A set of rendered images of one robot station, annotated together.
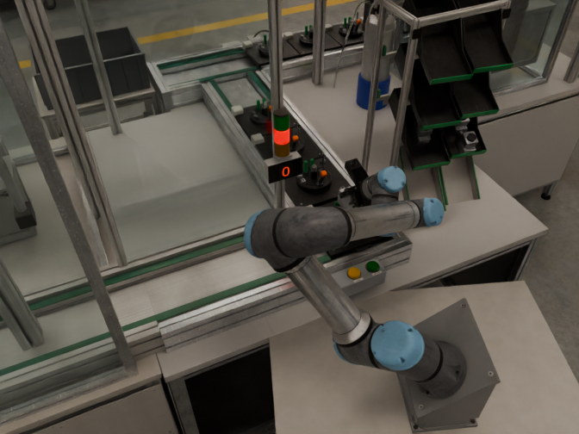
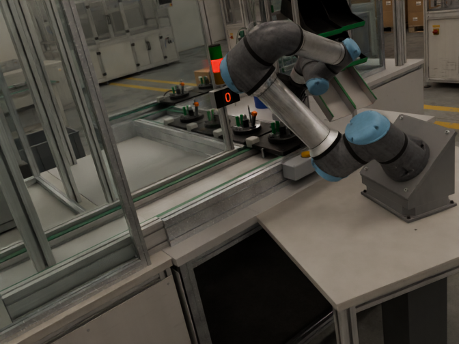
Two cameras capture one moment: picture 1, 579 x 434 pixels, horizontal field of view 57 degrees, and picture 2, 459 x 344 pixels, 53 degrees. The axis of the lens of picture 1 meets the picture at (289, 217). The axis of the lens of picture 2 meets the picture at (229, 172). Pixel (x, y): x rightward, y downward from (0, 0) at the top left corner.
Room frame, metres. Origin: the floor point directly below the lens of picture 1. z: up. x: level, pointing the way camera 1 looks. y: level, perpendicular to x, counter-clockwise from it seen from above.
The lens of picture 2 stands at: (-0.47, 0.36, 1.64)
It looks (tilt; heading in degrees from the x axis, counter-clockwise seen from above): 22 degrees down; 351
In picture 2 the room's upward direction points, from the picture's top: 11 degrees counter-clockwise
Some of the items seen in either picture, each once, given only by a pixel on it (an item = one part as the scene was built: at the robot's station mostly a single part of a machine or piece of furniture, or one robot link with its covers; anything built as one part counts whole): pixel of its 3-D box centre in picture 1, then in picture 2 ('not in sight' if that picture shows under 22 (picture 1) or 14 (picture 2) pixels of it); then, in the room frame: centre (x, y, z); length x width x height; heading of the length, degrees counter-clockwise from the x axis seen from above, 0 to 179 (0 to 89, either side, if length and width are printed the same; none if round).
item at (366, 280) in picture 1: (353, 279); (307, 162); (1.12, -0.21, 0.93); 0.21 x 0.07 x 0.06; 114
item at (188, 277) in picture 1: (265, 255); (229, 174); (1.25, 0.08, 0.91); 0.84 x 0.28 x 0.10; 114
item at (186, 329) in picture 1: (293, 288); (261, 180); (1.10, -0.01, 0.91); 0.89 x 0.06 x 0.11; 114
